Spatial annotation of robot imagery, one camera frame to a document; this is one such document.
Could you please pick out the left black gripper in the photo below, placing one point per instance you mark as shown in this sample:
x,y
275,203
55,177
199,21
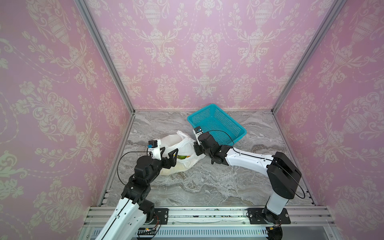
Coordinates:
x,y
165,160

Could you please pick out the left aluminium corner post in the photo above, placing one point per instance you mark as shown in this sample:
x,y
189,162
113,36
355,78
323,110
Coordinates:
x,y
101,46

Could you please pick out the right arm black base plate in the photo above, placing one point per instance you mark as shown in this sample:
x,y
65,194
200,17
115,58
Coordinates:
x,y
258,216

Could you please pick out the green round fruit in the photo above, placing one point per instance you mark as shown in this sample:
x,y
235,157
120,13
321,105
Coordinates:
x,y
182,157

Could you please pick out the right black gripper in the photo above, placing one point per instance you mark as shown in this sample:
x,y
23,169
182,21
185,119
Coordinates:
x,y
199,147

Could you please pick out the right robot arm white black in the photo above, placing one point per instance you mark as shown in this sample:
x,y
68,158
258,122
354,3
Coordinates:
x,y
283,175

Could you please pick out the yellow mango fruit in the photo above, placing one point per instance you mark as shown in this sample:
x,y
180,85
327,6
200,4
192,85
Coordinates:
x,y
181,165

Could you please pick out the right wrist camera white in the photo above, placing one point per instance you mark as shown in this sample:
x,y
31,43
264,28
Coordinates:
x,y
197,132

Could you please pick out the aluminium corner post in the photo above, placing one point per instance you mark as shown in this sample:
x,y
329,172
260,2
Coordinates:
x,y
319,35
101,46

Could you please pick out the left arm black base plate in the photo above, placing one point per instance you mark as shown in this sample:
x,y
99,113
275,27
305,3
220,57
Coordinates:
x,y
157,216

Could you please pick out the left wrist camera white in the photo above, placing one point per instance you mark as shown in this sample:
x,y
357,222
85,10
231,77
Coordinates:
x,y
155,149

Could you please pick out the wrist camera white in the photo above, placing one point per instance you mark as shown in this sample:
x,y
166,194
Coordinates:
x,y
155,149
197,132

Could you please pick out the teal plastic basket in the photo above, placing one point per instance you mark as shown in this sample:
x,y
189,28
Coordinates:
x,y
219,124

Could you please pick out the right aluminium corner post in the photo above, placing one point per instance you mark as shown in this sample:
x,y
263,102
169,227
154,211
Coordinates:
x,y
319,35

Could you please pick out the aluminium front rail frame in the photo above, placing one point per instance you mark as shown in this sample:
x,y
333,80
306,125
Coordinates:
x,y
231,222

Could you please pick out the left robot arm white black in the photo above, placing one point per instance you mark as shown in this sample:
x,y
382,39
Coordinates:
x,y
133,209

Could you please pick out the small black electronics board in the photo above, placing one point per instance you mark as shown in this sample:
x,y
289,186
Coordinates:
x,y
147,233

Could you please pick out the white plastic bag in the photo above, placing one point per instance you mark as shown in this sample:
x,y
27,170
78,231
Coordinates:
x,y
185,144

